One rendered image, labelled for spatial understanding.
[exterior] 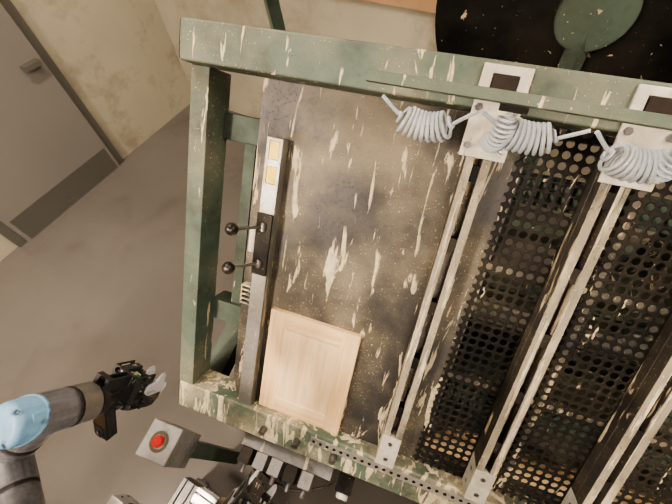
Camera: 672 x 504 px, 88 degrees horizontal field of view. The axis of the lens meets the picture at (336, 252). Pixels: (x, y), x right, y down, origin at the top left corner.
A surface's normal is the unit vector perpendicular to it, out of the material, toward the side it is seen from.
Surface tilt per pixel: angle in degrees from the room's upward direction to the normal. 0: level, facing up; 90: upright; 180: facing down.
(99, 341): 0
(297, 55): 51
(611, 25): 90
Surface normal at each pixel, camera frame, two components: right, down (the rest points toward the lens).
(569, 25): -0.33, 0.80
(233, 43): -0.28, 0.28
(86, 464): -0.04, -0.55
